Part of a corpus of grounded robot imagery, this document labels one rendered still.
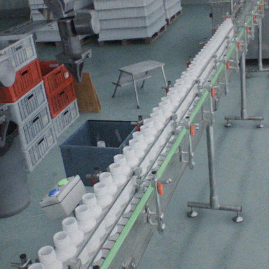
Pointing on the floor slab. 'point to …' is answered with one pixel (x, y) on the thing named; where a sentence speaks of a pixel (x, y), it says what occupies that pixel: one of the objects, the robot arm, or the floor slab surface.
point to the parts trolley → (30, 31)
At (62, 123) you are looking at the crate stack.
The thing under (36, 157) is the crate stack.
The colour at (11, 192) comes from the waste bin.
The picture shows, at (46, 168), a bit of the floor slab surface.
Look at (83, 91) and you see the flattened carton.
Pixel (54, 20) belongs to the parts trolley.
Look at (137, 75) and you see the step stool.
